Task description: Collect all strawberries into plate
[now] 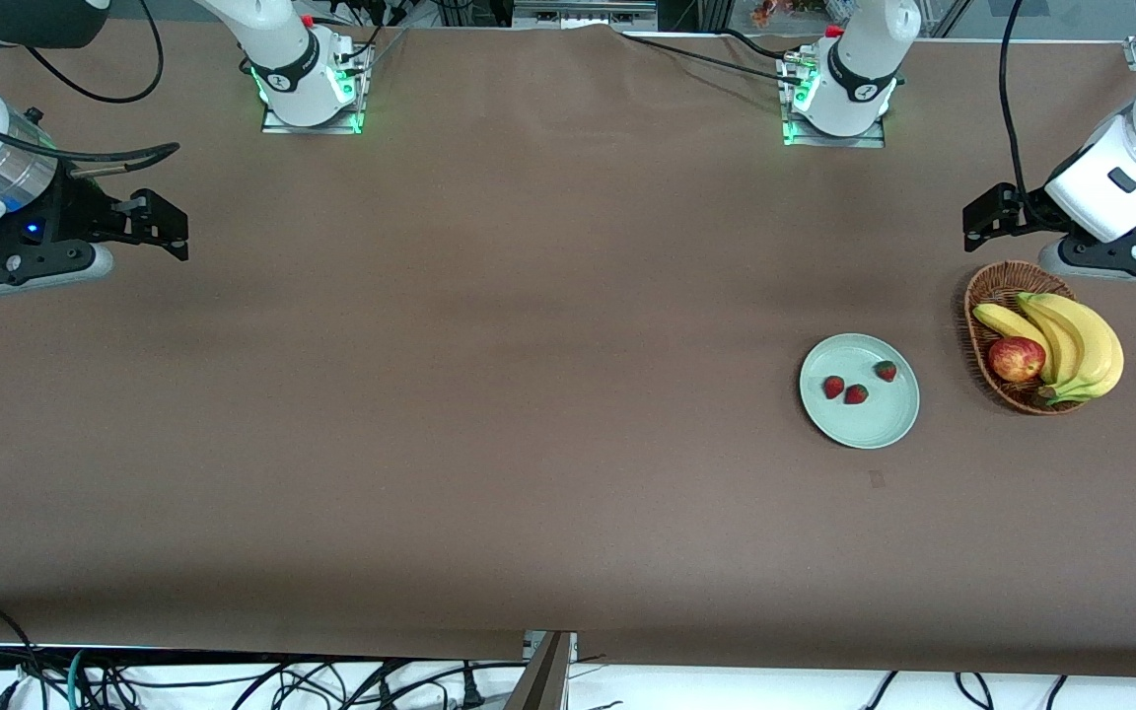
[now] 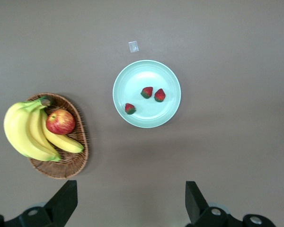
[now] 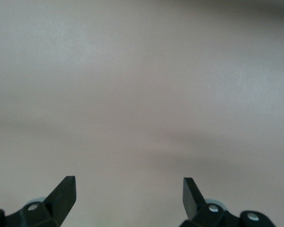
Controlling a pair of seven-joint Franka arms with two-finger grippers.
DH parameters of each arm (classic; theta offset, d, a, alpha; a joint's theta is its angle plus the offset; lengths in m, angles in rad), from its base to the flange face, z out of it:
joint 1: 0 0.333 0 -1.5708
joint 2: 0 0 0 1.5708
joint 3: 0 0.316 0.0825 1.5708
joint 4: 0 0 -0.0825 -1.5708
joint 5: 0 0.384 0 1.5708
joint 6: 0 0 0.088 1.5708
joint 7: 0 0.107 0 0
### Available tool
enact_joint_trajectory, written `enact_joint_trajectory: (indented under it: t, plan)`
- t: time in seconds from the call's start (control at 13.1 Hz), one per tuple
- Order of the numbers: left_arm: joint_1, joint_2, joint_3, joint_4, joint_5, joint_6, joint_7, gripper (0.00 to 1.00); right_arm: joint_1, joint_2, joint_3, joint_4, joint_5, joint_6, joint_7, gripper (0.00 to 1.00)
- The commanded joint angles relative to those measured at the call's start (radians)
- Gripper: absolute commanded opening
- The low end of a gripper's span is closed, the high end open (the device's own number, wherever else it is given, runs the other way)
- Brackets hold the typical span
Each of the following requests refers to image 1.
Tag pale green round plate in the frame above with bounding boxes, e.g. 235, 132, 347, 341
799, 333, 921, 451

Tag red apple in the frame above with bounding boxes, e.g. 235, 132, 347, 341
987, 336, 1047, 384

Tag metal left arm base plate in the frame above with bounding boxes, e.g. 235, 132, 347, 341
781, 54, 887, 149

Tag aluminium frame post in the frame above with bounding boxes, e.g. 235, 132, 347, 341
507, 631, 579, 710

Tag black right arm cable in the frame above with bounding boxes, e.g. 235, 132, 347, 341
0, 0, 180, 178

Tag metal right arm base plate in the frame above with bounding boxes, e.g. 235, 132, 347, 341
261, 44, 365, 135

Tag long black table cable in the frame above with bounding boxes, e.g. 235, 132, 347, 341
617, 33, 811, 88

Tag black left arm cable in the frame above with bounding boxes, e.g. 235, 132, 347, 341
998, 0, 1038, 223

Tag yellow banana bunch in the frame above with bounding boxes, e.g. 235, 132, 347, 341
972, 292, 1125, 406

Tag brown table cover sheet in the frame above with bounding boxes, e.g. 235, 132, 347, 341
0, 18, 1136, 681

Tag short black table cable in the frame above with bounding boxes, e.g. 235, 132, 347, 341
721, 28, 791, 62

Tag grey device box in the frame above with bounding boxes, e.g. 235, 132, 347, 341
512, 0, 660, 31

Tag brown wicker basket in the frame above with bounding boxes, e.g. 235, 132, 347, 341
963, 260, 1092, 416

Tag colourful background objects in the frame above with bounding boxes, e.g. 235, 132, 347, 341
750, 0, 855, 27

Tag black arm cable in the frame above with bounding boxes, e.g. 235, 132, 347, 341
998, 0, 1038, 223
0, 0, 180, 178

